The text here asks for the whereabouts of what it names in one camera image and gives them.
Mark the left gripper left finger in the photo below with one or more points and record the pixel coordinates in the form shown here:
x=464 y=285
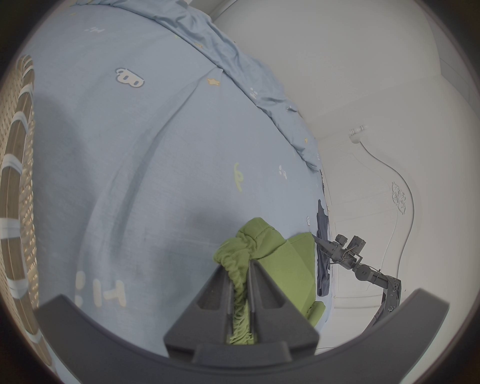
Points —
x=202 y=318

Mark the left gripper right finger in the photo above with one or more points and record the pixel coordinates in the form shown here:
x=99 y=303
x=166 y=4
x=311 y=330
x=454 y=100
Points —
x=277 y=318

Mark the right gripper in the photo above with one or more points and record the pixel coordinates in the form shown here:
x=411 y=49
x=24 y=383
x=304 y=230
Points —
x=339 y=255

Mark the green shorts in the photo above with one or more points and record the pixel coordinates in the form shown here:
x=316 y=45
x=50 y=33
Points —
x=292 y=270

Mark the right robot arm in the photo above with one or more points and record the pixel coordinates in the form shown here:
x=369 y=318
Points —
x=390 y=292

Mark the dark blue garment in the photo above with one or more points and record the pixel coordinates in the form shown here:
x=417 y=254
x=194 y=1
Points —
x=323 y=277

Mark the bed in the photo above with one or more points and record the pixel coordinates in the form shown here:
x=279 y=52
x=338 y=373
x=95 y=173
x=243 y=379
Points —
x=131 y=168

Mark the round woven basket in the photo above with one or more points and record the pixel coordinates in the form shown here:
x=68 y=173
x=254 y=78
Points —
x=15 y=187

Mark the pale blue quilt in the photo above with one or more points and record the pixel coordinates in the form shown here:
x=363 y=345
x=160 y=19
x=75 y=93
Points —
x=243 y=75

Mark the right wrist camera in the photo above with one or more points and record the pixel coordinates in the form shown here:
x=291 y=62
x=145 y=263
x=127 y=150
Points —
x=357 y=243

